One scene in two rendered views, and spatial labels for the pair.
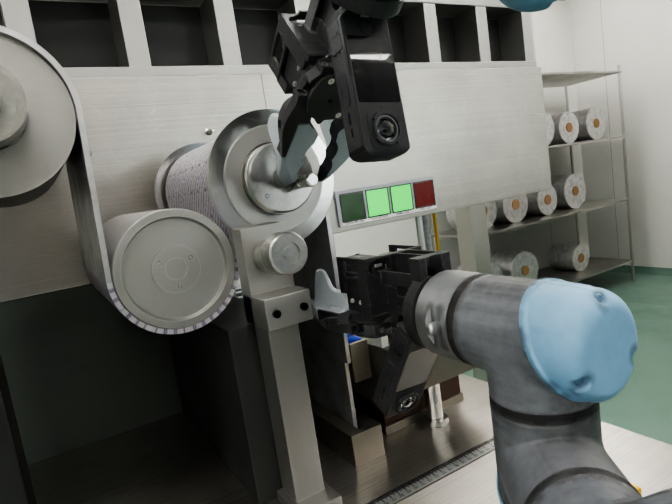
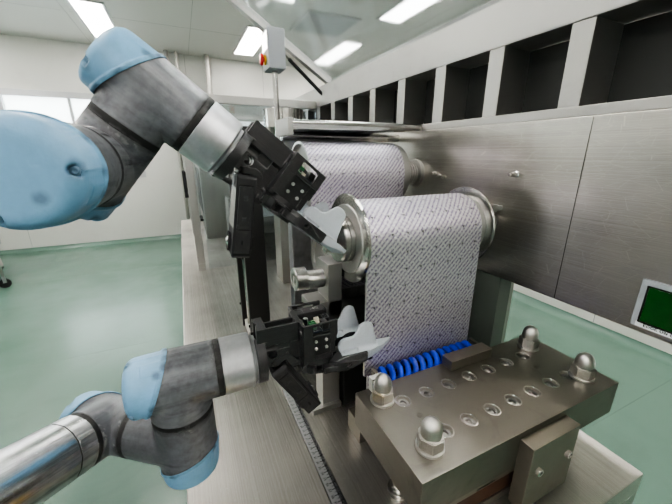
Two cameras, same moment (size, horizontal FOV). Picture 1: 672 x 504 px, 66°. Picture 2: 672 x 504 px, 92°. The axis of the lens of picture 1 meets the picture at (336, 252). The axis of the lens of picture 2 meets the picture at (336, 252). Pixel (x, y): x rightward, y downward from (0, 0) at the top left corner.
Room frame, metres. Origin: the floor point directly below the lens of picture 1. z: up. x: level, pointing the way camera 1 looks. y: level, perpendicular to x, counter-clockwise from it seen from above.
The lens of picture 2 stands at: (0.59, -0.46, 1.39)
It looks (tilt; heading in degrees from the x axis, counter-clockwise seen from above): 17 degrees down; 95
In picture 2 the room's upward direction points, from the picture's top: straight up
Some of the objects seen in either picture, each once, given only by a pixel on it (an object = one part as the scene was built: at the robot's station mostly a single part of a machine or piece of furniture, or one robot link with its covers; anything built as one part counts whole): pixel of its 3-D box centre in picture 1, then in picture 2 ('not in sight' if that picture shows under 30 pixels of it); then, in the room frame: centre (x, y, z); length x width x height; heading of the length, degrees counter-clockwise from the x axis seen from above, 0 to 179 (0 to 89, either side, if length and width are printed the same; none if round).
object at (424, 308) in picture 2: (294, 279); (422, 313); (0.70, 0.06, 1.11); 0.23 x 0.01 x 0.18; 30
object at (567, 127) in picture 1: (532, 191); not in sight; (4.21, -1.66, 0.92); 1.83 x 0.53 x 1.85; 120
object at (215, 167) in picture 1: (274, 178); (347, 238); (0.57, 0.05, 1.25); 0.15 x 0.01 x 0.15; 120
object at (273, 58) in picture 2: not in sight; (270, 50); (0.32, 0.55, 1.66); 0.07 x 0.07 x 0.10; 29
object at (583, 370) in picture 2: not in sight; (584, 364); (0.96, 0.02, 1.05); 0.04 x 0.04 x 0.04
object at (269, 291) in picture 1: (288, 370); (320, 337); (0.52, 0.07, 1.05); 0.06 x 0.05 x 0.31; 30
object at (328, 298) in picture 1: (324, 293); (349, 321); (0.57, 0.02, 1.11); 0.09 x 0.03 x 0.06; 39
